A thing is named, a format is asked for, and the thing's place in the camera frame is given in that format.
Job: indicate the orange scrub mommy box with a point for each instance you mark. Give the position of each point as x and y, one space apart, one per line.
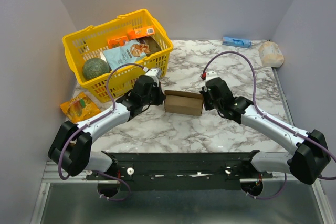
117 42

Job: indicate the yellow plastic shopping basket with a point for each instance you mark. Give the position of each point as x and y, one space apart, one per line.
90 42

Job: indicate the white bagged bread loaf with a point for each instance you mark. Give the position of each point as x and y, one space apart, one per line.
271 55

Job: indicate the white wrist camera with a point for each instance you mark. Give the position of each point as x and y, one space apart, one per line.
207 76
155 74

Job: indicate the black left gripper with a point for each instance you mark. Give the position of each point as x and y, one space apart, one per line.
161 97

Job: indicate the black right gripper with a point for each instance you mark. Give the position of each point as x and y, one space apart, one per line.
207 99

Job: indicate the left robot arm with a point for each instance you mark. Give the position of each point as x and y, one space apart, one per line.
71 148

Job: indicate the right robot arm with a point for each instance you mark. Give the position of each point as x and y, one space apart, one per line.
305 156

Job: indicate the brown cardboard box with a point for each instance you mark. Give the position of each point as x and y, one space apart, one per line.
181 102

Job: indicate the blue flat box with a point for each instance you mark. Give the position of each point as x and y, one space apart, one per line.
236 42

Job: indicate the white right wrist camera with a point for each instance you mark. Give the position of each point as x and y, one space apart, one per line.
207 76

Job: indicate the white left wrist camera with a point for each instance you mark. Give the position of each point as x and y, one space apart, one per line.
155 74

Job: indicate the light blue cassava chips bag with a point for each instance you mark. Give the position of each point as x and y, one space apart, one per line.
131 52

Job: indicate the green melon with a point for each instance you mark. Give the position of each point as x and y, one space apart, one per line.
94 67

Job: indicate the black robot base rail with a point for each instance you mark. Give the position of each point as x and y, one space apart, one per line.
162 171

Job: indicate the orange gummy candy bag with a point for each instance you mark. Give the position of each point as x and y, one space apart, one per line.
79 108

